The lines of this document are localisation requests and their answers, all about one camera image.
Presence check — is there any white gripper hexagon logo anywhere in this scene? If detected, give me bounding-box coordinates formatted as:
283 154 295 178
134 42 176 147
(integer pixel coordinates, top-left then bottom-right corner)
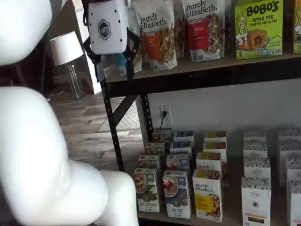
82 0 143 83

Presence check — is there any blue and white oatmeal box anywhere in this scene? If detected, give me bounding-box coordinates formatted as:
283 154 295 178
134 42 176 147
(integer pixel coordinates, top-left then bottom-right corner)
162 169 192 219
166 153 190 172
169 140 193 155
173 130 195 143

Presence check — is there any green oatmeal box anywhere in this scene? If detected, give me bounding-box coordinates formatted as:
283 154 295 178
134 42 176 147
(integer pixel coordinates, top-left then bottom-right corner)
132 167 161 213
152 128 172 143
137 154 162 171
143 142 166 157

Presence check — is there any yellow purely elizabeth box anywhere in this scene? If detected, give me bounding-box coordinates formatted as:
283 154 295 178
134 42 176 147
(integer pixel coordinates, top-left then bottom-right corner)
195 152 229 186
204 131 227 144
192 169 223 223
202 142 228 156

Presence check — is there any green Bobo's apple pie box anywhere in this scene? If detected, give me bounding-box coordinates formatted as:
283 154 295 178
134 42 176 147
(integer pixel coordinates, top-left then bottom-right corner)
234 0 284 60

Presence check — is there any white organic pantry box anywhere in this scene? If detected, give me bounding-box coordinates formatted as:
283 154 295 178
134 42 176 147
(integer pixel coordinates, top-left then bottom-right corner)
243 129 267 143
277 128 301 142
289 181 301 226
243 157 271 179
279 140 301 186
243 141 268 159
241 177 272 226
285 158 301 183

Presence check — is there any yellow snack box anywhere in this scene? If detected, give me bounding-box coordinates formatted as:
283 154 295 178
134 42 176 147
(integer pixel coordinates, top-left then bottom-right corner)
293 0 301 54

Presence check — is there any blue label granola bag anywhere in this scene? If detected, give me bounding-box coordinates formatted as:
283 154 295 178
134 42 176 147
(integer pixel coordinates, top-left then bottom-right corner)
103 0 143 76

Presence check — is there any white shade table lamp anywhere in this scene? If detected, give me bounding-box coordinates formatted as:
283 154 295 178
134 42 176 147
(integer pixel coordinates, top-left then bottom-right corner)
49 30 85 101

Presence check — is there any light patterned floor rug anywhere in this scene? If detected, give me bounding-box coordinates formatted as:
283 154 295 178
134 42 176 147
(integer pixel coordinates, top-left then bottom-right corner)
97 101 142 131

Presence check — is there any red label granola bag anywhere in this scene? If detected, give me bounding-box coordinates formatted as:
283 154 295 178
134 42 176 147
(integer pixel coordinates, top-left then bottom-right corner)
181 0 226 63

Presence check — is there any black plug and cord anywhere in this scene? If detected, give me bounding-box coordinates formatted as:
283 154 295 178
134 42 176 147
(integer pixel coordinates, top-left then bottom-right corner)
159 110 168 142

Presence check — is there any white wall outlet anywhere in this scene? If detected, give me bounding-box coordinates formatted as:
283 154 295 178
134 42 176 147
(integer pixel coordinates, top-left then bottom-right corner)
159 105 174 127

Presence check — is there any black metal shelving rack frame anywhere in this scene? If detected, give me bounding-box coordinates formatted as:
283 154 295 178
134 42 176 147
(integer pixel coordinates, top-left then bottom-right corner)
79 0 301 226

